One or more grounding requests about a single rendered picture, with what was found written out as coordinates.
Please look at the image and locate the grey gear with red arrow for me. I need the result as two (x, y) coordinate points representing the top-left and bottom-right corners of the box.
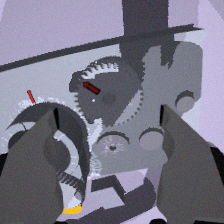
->
(74, 58), (144, 127)

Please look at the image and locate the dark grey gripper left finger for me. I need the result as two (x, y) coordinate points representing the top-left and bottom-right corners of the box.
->
(0, 108), (64, 224)

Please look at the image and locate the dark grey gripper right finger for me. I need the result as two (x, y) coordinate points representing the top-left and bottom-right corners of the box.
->
(157, 104), (224, 224)

